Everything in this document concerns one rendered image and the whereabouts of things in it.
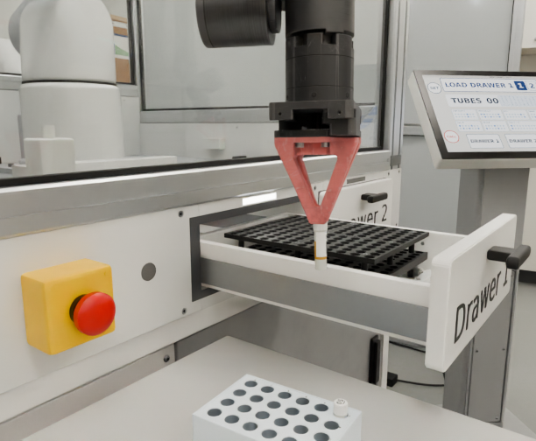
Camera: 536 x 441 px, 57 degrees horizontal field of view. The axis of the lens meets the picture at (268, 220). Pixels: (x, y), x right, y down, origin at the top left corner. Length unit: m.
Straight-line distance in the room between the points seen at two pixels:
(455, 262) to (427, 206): 1.84
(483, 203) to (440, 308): 1.06
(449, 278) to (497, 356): 1.25
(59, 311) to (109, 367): 0.14
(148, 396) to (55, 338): 0.13
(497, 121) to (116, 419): 1.23
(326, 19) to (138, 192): 0.29
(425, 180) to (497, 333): 0.87
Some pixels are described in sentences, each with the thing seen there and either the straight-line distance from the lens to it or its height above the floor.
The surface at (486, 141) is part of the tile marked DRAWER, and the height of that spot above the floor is 1.00.
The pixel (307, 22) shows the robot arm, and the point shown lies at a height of 1.12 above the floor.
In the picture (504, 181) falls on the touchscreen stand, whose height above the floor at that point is 0.89.
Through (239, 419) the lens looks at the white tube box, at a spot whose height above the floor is 0.80.
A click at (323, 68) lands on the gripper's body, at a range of 0.40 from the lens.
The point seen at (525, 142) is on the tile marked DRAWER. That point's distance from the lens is 1.48.
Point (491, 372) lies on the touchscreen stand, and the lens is 1.73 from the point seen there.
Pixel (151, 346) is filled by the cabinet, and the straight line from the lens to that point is 0.64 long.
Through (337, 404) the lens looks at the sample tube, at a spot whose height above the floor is 0.81.
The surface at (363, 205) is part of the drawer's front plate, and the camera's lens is 1.00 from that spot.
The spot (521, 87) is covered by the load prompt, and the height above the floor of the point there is 1.15.
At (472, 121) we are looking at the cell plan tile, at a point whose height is 1.06.
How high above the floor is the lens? 1.05
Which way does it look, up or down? 11 degrees down
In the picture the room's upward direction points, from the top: straight up
